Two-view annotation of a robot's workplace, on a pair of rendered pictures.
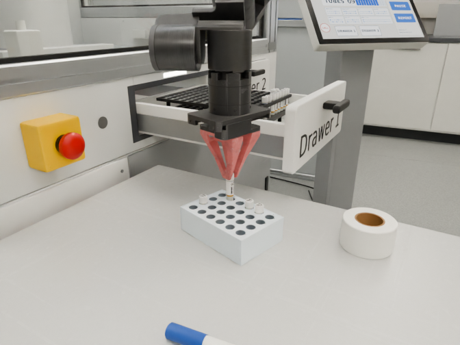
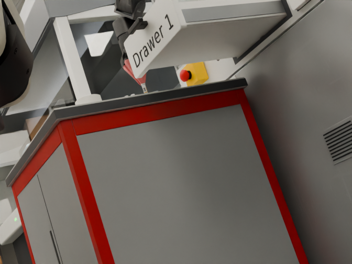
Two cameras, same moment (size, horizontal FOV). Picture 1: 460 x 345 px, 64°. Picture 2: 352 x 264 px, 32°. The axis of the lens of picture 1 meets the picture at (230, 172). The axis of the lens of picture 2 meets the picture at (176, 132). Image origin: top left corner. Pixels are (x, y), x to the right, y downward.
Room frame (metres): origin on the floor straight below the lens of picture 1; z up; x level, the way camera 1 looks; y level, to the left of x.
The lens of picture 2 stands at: (1.35, -1.45, 0.30)
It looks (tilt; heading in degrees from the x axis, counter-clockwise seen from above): 12 degrees up; 119
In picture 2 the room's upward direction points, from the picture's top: 19 degrees counter-clockwise
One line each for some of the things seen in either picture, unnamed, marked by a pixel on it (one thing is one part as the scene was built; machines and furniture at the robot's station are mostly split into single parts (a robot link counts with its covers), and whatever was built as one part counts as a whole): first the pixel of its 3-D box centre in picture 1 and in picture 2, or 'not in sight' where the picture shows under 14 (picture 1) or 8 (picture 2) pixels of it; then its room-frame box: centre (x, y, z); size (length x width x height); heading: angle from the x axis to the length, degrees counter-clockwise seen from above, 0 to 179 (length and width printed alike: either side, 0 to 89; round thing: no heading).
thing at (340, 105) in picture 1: (335, 105); (139, 25); (0.65, -0.19, 0.91); 0.07 x 0.04 x 0.01; 150
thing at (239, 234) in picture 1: (230, 223); not in sight; (0.46, 0.00, 0.78); 0.12 x 0.08 x 0.04; 44
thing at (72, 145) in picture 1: (70, 145); (185, 75); (0.52, 0.24, 0.88); 0.04 x 0.03 x 0.04; 150
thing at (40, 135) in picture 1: (55, 142); (194, 74); (0.53, 0.26, 0.88); 0.07 x 0.05 x 0.07; 150
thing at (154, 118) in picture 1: (222, 112); (221, 31); (0.77, 0.02, 0.86); 0.40 x 0.26 x 0.06; 60
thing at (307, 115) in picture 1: (318, 120); (152, 35); (0.67, -0.16, 0.87); 0.29 x 0.02 x 0.11; 150
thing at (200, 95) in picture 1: (225, 110); not in sight; (0.77, 0.01, 0.87); 0.22 x 0.18 x 0.06; 60
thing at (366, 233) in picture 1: (367, 232); (89, 106); (0.43, -0.19, 0.78); 0.07 x 0.07 x 0.04
